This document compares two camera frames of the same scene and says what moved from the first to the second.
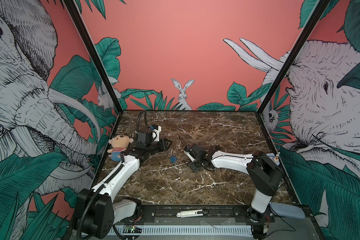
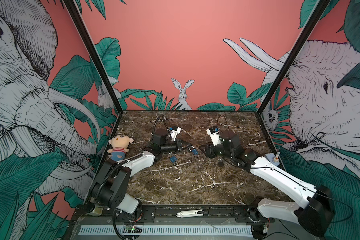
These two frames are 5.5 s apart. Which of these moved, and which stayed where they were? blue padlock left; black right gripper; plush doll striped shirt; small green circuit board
Moved: black right gripper
Stayed: small green circuit board; plush doll striped shirt; blue padlock left
